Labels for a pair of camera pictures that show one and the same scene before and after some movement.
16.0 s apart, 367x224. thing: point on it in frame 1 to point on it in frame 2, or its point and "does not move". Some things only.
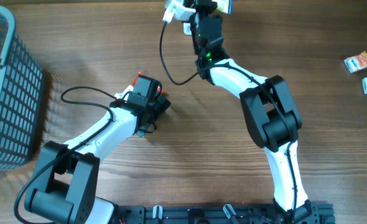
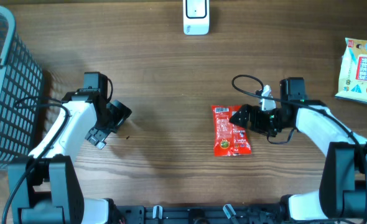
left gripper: x=160 y=104 to x=120 y=113
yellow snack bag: x=226 y=6 to x=361 y=71
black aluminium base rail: x=313 y=213 does not move
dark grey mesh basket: x=13 y=82 does not move
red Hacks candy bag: x=141 y=84 to x=229 y=139
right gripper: x=201 y=5 to x=256 y=124
